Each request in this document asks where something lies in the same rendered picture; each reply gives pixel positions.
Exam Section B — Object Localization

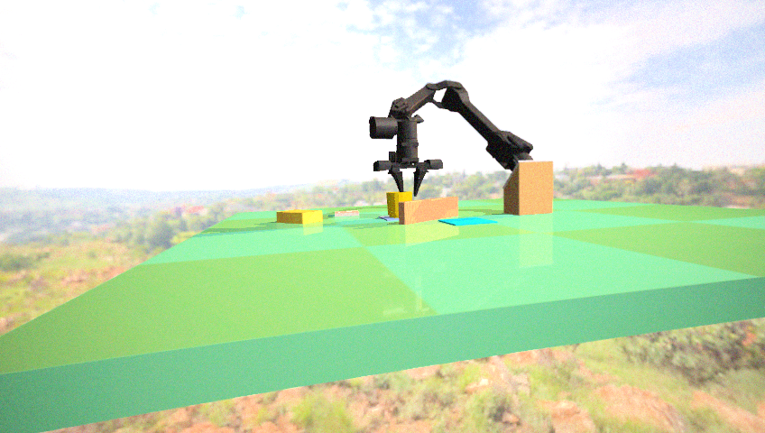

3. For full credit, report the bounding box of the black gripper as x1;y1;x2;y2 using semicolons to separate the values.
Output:
373;139;443;197

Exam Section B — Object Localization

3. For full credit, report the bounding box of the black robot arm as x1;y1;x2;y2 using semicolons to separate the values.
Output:
368;79;534;172

